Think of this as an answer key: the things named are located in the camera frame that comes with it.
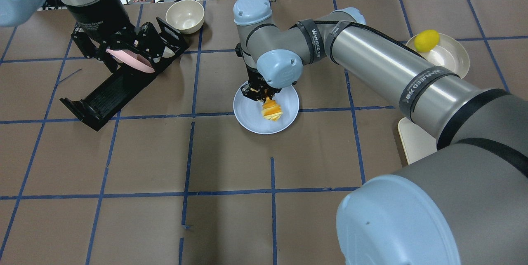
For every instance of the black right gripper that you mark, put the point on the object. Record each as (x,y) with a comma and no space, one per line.
(252,75)

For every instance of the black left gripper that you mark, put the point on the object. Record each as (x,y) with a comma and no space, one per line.
(95,18)

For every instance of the orange swirled bread roll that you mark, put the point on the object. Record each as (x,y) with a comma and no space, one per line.
(271,110)

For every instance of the blue plate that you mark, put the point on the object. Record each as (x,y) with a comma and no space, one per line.
(249,113)

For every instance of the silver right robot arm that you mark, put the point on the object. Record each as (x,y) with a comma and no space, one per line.
(466,203)

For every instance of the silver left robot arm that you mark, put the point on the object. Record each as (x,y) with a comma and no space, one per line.
(17,12)

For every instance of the pink plate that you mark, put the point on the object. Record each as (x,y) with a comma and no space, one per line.
(132,59)

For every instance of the white round plate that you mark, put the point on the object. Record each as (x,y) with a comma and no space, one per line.
(448,53)

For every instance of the black dish rack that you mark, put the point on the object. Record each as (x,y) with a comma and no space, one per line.
(96,109)

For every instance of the cream bowl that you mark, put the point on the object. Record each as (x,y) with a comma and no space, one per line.
(187,16)

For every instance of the white rectangular tray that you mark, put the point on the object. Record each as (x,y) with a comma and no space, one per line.
(416,142)

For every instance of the yellow lemon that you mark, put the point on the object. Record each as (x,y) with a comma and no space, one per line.
(426,40)

